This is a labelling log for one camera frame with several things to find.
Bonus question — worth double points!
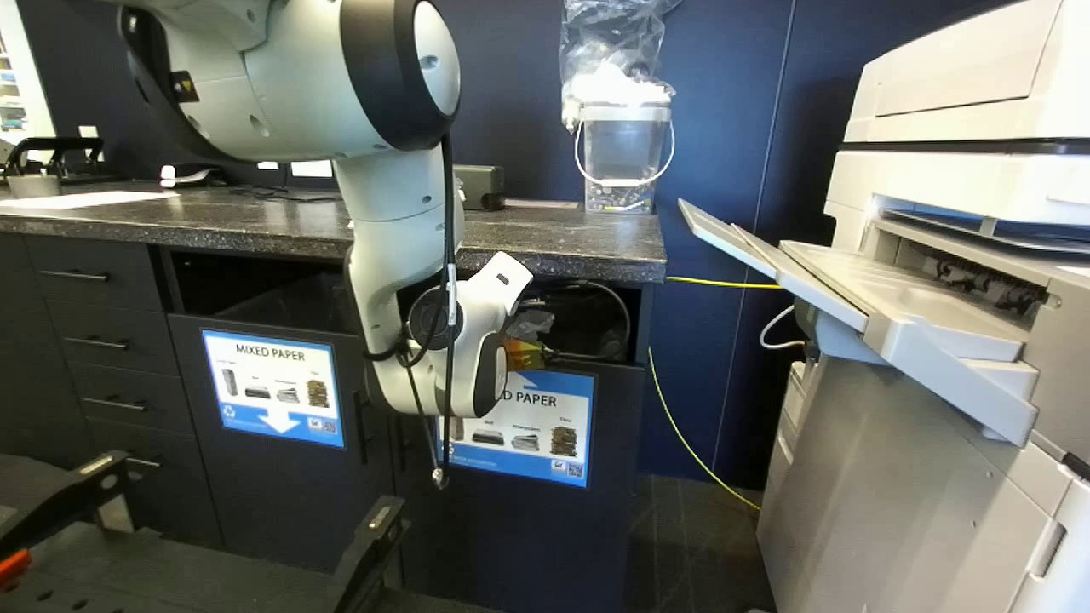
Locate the clear plastic bucket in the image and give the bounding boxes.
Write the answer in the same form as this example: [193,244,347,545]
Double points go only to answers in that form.
[573,102,674,216]

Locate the black cart frame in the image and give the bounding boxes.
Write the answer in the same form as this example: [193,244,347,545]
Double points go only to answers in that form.
[0,449,410,613]

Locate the dark grey small box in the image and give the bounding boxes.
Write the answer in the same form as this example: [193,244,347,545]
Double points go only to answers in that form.
[457,164,504,206]

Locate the left mixed paper bin label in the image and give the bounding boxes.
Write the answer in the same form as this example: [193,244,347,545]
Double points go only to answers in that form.
[200,329,343,449]

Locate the mixed paper bin label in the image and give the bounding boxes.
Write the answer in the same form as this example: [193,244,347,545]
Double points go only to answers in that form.
[450,371,598,488]
[200,329,343,449]

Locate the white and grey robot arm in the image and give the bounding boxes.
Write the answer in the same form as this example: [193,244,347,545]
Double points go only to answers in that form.
[114,0,531,418]

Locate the black hole punch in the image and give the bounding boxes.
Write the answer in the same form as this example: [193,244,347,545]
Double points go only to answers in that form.
[3,135,105,187]

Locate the large white office printer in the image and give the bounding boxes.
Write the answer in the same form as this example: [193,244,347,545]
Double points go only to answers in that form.
[680,0,1090,613]

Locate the black cabinet with drawers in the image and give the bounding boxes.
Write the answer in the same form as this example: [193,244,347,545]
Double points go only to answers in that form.
[0,189,663,613]

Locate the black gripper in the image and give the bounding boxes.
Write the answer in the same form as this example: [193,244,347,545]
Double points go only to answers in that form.
[504,298,556,371]

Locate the clear plastic bag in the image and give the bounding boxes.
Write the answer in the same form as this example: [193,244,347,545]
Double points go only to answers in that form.
[560,0,680,127]

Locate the right mixed paper bin label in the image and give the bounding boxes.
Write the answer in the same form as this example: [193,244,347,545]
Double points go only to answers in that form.
[450,371,598,488]

